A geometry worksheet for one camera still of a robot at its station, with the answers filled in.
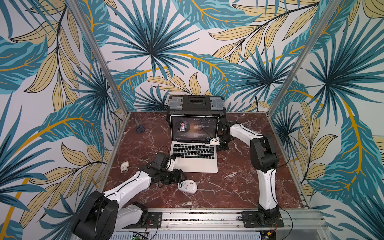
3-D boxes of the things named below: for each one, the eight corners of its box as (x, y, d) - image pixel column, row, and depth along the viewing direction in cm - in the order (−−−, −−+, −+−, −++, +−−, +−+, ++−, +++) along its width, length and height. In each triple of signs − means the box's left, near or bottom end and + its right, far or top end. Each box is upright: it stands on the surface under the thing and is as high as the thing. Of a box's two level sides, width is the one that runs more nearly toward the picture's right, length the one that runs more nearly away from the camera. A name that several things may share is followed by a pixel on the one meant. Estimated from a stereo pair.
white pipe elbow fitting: (121, 173, 90) (119, 171, 88) (124, 163, 94) (122, 161, 92) (127, 173, 90) (125, 171, 88) (129, 163, 94) (128, 161, 92)
